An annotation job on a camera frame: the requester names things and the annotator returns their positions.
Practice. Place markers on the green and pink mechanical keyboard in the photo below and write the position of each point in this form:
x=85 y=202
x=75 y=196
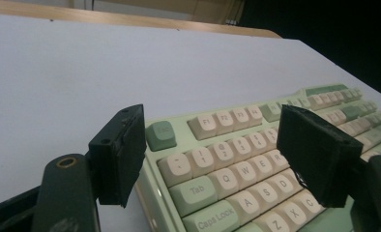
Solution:
x=237 y=180

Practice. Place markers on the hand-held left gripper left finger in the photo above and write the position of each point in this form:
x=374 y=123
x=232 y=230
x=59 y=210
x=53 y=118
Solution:
x=121 y=161

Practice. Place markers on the wooden table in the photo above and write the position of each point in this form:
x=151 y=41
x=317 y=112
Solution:
x=114 y=18

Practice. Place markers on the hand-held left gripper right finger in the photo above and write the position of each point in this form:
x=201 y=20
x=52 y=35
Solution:
x=317 y=154

